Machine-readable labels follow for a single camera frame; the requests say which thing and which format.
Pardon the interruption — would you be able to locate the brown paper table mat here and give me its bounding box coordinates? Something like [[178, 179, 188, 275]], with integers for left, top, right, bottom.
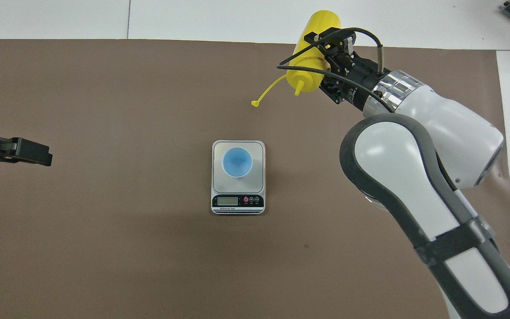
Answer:
[[0, 39, 510, 319]]

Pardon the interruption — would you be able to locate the light blue plastic cup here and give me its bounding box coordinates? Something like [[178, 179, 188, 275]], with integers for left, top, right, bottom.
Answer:
[[221, 147, 253, 178]]

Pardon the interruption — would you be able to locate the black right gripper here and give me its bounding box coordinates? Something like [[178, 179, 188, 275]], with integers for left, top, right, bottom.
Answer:
[[304, 27, 387, 111]]

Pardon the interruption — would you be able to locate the yellow squeeze seasoning bottle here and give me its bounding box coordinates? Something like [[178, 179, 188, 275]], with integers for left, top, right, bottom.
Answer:
[[251, 10, 342, 108]]

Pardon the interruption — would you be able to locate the silver digital kitchen scale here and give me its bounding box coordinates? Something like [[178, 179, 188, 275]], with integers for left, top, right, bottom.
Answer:
[[211, 140, 266, 215]]

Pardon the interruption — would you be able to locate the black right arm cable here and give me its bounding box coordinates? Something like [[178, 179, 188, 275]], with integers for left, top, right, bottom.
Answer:
[[276, 27, 397, 113]]

